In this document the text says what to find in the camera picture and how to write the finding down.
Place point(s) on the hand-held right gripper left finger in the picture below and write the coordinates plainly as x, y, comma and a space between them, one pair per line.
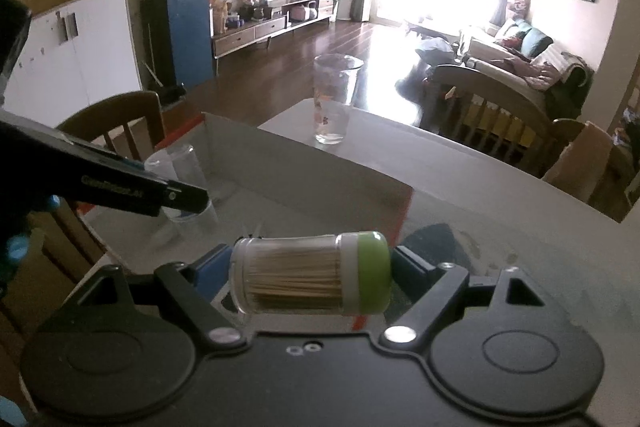
216, 269

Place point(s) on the wooden television cabinet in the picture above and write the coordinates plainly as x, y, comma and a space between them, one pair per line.
270, 27

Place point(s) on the red cardboard box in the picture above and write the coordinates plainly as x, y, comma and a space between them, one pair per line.
300, 177

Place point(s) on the low coffee table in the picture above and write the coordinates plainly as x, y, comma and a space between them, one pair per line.
425, 27

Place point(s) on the flower print drinking glass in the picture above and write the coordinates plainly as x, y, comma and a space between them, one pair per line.
332, 107

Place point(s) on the dark wooden chair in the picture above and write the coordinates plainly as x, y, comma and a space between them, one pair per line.
475, 102
117, 117
612, 187

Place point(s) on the beige cloth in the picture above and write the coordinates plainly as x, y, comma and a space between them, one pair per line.
580, 167

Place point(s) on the teal sofa cushion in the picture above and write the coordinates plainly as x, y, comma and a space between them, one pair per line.
536, 42

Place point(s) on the clear plastic cup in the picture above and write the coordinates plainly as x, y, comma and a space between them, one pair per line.
175, 164

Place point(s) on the beige sofa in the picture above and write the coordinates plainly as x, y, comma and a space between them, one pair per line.
500, 52

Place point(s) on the white cabinet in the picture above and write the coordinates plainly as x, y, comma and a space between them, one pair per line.
75, 62

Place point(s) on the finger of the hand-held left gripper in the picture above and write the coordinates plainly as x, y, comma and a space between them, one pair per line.
187, 198

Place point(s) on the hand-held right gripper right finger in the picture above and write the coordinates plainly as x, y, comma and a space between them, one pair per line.
404, 263

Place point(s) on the green lid toothpick holder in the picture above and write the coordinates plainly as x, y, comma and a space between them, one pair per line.
300, 277

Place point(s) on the blue front cabinet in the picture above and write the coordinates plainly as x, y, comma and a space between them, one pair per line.
187, 32

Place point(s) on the grey floor cushion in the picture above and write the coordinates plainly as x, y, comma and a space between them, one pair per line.
434, 52

